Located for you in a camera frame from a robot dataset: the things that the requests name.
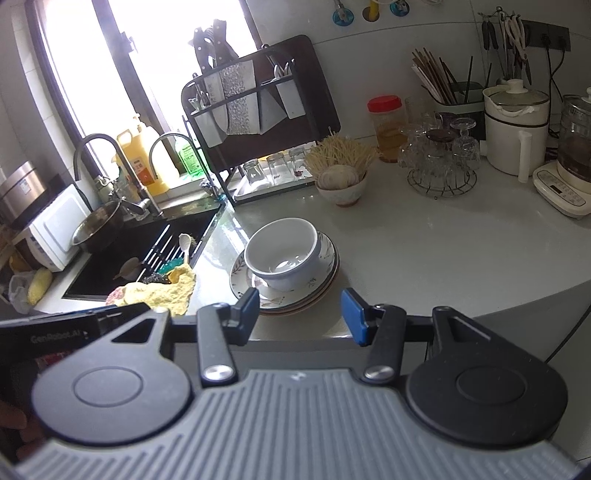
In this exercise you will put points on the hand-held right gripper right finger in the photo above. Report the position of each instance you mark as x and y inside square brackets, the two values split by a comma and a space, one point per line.
[353, 318]

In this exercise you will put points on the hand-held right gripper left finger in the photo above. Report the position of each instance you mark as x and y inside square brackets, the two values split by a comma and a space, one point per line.
[249, 305]

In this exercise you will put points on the white plate with leaf print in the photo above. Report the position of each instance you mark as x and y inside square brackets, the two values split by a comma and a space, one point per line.
[298, 314]
[298, 310]

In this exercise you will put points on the large pale blue plastic bowl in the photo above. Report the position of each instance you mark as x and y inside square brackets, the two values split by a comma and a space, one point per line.
[302, 277]

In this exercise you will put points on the plain white ceramic bowl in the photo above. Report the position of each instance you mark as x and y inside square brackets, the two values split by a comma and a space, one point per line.
[277, 244]

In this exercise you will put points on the floral plate with dark rim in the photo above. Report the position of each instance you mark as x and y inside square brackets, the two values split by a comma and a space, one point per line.
[323, 258]

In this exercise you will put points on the person's left hand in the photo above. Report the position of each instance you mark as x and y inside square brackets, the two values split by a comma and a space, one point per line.
[18, 431]

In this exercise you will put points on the plastic bag with yellow item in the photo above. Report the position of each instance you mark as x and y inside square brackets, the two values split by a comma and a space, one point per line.
[30, 286]

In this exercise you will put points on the teal sunflower scrubber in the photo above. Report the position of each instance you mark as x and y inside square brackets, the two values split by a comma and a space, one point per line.
[174, 265]

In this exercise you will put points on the yellow dish cloth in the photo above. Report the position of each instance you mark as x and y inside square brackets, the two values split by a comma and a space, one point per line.
[161, 293]

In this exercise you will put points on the white plastic spoon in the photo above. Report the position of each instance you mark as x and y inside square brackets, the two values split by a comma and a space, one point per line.
[184, 244]

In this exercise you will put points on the steel wool scourer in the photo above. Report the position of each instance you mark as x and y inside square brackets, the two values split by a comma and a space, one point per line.
[154, 278]

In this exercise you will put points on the ladle in sink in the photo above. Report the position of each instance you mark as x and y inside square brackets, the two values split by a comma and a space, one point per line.
[127, 267]

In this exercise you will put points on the roll-up sink rack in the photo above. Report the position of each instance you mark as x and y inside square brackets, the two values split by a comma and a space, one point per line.
[161, 251]

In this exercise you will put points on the white microwave oven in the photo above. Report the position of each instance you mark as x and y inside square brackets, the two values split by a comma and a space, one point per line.
[51, 230]

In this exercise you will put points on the black kitchen sink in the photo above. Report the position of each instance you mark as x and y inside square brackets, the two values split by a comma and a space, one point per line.
[115, 244]

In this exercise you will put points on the metal basin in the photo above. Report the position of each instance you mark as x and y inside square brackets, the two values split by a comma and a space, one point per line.
[99, 228]

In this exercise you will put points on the white drip tray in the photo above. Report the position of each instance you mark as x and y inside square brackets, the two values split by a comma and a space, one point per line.
[277, 188]

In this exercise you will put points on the white bowl holding noodles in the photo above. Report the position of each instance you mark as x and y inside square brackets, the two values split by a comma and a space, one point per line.
[344, 194]

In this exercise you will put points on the clear drinking glass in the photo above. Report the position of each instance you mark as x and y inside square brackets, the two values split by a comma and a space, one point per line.
[276, 168]
[254, 173]
[297, 161]

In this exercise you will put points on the steel rice cooker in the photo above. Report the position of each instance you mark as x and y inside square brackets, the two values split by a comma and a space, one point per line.
[18, 189]

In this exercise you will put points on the black dish rack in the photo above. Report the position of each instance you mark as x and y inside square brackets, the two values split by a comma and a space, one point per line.
[217, 152]

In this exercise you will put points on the green detergent bottle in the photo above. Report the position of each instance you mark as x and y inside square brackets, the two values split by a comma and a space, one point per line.
[187, 159]

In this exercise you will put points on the bundle of dry noodles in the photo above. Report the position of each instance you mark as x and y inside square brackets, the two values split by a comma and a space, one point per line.
[339, 151]

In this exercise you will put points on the yellow oil bottle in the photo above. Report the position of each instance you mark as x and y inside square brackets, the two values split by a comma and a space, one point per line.
[141, 161]

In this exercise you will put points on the white utensil cup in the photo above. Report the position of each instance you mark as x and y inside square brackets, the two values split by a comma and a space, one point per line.
[205, 127]
[293, 98]

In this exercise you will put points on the cluster of upturned glass cups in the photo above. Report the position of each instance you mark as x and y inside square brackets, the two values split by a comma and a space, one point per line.
[429, 150]

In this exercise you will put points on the chrome curved faucet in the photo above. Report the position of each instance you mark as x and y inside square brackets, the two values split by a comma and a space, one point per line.
[159, 141]

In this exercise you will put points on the grey tall faucet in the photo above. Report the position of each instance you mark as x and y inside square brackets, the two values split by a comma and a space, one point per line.
[115, 159]

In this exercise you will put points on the clear jar with red lid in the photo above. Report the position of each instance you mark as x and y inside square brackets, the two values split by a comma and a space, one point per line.
[386, 131]

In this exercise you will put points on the steel cleaver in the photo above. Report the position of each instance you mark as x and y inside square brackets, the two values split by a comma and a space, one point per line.
[213, 99]
[270, 110]

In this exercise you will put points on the amber glass cup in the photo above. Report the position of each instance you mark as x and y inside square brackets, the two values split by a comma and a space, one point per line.
[438, 135]

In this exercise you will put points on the patterned cleaver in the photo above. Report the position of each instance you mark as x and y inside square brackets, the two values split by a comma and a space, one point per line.
[238, 101]

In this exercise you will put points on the dark cutting board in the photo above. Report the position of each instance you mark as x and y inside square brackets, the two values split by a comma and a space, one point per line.
[318, 92]

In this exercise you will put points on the green and white chopstick holder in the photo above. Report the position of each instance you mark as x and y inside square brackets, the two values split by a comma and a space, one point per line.
[457, 104]

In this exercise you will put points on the white electric pot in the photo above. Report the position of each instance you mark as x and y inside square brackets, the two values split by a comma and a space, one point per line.
[512, 134]

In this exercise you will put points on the bunch of chopsticks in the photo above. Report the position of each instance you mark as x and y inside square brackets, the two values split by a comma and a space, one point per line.
[434, 76]

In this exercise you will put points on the glass kettle on cream base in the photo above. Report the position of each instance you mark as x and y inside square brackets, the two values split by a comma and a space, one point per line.
[570, 157]

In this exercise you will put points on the hanging kitchen utensils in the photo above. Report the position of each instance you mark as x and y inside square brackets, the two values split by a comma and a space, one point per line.
[505, 44]

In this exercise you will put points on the blue suction wall hook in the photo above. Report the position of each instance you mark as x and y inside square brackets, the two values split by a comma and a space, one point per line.
[343, 16]
[399, 7]

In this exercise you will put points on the yellow suction wall hook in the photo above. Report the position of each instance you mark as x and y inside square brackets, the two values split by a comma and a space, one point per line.
[371, 10]

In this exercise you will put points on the dark wall outlet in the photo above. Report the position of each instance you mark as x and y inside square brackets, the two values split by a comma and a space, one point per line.
[547, 36]

